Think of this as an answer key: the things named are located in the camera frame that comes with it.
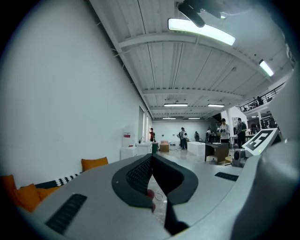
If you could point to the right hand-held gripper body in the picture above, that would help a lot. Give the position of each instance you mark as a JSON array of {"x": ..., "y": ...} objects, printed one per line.
[{"x": 262, "y": 140}]

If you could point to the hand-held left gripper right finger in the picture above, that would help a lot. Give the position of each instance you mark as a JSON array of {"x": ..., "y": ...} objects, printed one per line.
[{"x": 178, "y": 185}]

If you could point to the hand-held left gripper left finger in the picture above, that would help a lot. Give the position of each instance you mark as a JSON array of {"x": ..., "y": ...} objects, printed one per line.
[{"x": 133, "y": 185}]

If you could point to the person's left hand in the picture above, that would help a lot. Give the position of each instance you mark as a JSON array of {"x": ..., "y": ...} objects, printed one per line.
[{"x": 150, "y": 194}]

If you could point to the white low cabinet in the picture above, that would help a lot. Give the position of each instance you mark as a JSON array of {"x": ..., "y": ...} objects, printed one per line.
[{"x": 128, "y": 152}]

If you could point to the white sink counter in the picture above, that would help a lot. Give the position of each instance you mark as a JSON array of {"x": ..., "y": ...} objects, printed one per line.
[{"x": 144, "y": 148}]

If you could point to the black balcony railing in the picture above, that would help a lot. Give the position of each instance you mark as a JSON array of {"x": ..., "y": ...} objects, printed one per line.
[{"x": 260, "y": 100}]

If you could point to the cardboard box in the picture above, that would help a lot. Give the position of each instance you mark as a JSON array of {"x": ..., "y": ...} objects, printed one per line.
[{"x": 164, "y": 146}]

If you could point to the white block table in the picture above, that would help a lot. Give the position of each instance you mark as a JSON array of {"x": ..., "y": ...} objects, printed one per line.
[{"x": 196, "y": 148}]

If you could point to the green bin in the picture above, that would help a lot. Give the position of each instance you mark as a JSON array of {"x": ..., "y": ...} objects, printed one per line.
[{"x": 155, "y": 148}]

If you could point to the dark desk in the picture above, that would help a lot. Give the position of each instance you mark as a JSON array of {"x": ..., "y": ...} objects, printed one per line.
[{"x": 220, "y": 151}]

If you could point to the orange cushion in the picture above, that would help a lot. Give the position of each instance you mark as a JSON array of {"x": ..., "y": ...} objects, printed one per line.
[
  {"x": 95, "y": 163},
  {"x": 7, "y": 187},
  {"x": 48, "y": 192},
  {"x": 28, "y": 198}
]

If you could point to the white sign with red label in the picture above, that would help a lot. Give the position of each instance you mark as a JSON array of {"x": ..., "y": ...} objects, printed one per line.
[{"x": 128, "y": 138}]

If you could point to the ceiling strip light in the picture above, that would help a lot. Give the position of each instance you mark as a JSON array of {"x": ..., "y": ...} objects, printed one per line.
[
  {"x": 175, "y": 105},
  {"x": 215, "y": 105}
]

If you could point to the short ceiling light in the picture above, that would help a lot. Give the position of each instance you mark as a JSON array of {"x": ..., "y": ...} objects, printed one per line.
[{"x": 266, "y": 68}]

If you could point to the black white patterned cushion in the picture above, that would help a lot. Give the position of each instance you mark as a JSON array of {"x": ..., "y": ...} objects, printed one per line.
[{"x": 58, "y": 182}]

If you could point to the long curved ceiling light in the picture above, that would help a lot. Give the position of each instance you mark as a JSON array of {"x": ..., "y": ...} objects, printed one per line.
[{"x": 201, "y": 29}]

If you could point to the black ceiling-mounted device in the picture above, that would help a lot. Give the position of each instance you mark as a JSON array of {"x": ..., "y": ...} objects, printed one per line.
[{"x": 192, "y": 12}]

